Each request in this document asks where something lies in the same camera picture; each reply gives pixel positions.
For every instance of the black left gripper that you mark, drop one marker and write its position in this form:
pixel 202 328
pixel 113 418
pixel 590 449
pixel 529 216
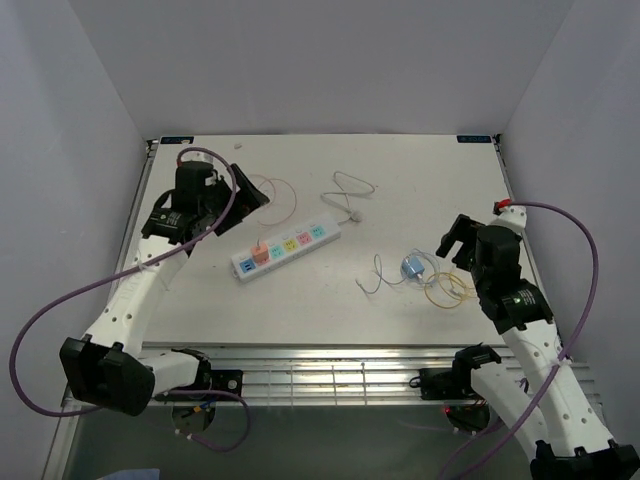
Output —
pixel 245 199

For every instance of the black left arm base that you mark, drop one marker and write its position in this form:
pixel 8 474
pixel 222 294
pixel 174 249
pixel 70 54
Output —
pixel 194 406

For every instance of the blue right corner label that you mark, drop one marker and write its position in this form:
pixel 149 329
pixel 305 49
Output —
pixel 474 139

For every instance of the blue left corner label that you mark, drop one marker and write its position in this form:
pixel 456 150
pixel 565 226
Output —
pixel 176 140

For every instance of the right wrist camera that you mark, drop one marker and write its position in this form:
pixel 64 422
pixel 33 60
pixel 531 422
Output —
pixel 510 216

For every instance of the blue charger plug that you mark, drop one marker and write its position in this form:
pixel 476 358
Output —
pixel 412 268

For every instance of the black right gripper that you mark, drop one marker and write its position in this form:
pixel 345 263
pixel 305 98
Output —
pixel 463 230

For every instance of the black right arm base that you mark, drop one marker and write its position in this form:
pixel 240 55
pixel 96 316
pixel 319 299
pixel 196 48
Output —
pixel 464 409

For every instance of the pink charger plug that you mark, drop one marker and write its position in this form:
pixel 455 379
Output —
pixel 260 253

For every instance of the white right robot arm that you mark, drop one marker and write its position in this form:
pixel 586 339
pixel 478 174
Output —
pixel 551 418

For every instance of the blue corner label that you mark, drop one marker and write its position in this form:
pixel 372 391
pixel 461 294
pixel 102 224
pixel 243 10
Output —
pixel 474 139
pixel 176 140

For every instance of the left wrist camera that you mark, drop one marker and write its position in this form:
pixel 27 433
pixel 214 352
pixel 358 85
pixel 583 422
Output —
pixel 192 160

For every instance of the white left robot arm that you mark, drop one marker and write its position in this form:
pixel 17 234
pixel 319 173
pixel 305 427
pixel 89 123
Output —
pixel 105 367

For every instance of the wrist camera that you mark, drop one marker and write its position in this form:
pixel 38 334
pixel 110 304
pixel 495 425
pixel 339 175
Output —
pixel 510 216
pixel 192 160

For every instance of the white multicolour power strip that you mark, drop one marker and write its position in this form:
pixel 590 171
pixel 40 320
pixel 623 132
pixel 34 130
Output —
pixel 287 247

